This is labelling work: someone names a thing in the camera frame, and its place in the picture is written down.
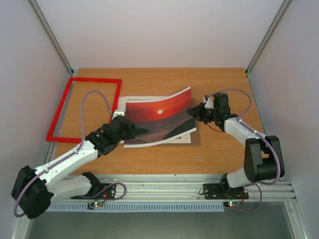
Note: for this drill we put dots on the small circuit board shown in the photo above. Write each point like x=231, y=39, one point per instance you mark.
x=232, y=204
x=94, y=205

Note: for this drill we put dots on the left small circuit board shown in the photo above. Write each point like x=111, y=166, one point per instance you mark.
x=94, y=205

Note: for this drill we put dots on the red sunset photo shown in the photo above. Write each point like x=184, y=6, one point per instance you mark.
x=161, y=120

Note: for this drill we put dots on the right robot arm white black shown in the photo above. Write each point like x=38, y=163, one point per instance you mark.
x=263, y=159

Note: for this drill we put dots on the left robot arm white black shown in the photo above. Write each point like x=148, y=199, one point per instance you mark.
x=36, y=189

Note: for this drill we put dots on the aluminium front rail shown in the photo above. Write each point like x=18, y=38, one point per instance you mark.
x=167, y=188

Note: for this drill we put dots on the aluminium corner post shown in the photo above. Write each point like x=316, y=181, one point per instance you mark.
x=49, y=32
x=269, y=33

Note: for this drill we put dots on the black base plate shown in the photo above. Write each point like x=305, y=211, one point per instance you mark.
x=107, y=190
x=214, y=191

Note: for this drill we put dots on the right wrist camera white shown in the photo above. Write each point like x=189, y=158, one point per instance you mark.
x=208, y=102

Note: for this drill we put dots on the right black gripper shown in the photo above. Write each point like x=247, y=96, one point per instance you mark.
x=200, y=113

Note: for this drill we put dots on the left aluminium corner post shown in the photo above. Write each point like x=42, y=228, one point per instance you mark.
x=49, y=32

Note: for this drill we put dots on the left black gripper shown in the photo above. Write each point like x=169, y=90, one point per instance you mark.
x=127, y=136

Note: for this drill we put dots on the white mat board with glass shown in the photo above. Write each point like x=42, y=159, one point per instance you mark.
x=122, y=106

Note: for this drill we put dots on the right small circuit board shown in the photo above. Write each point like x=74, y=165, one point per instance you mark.
x=232, y=204

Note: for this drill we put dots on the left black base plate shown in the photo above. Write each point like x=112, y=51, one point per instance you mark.
x=107, y=190

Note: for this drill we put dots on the right aluminium corner post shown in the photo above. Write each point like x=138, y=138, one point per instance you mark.
x=269, y=33

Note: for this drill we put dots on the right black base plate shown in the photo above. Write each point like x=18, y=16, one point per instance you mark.
x=214, y=191

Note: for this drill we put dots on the grey slotted cable duct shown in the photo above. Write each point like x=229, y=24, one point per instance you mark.
x=136, y=207

